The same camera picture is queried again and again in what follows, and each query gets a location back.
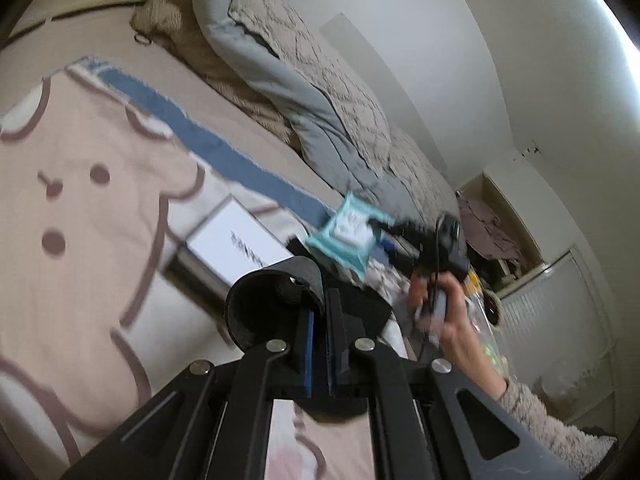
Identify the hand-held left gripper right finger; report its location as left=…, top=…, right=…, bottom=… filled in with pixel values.
left=327, top=290, right=576, bottom=480

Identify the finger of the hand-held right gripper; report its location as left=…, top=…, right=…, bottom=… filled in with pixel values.
left=372, top=216, right=410, bottom=241
left=372, top=242, right=416, bottom=267

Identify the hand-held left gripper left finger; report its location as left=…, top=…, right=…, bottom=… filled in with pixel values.
left=60, top=310, right=316, bottom=480

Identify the teal wet wipes pack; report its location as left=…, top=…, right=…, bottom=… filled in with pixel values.
left=305, top=194, right=396, bottom=278

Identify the black sun visor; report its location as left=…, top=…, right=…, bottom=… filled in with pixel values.
left=224, top=256, right=393, bottom=351

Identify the person's right forearm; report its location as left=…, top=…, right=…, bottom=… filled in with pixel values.
left=495, top=380, right=618, bottom=466

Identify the person's right hand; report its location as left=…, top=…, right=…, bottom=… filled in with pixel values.
left=407, top=275, right=508, bottom=401

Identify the pink clothes pile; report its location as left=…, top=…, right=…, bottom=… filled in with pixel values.
left=457, top=195, right=526, bottom=261

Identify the beige textured pillow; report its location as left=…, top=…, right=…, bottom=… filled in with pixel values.
left=227, top=0, right=391, bottom=171
left=387, top=125, right=461, bottom=221

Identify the white slatted door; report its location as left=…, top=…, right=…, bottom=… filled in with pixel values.
left=495, top=245, right=616, bottom=401

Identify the white and black box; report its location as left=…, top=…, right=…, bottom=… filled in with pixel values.
left=165, top=194, right=296, bottom=306

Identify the grey duvet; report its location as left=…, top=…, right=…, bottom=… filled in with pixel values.
left=192, top=0, right=451, bottom=231

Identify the beige fleece blanket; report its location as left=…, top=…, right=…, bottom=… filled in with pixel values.
left=131, top=0, right=301, bottom=153

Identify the pink cartoon printed blanket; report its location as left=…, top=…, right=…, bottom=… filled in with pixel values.
left=0, top=67, right=401, bottom=480

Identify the wooden wall niche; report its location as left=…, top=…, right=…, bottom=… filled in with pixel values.
left=455, top=170, right=548, bottom=293

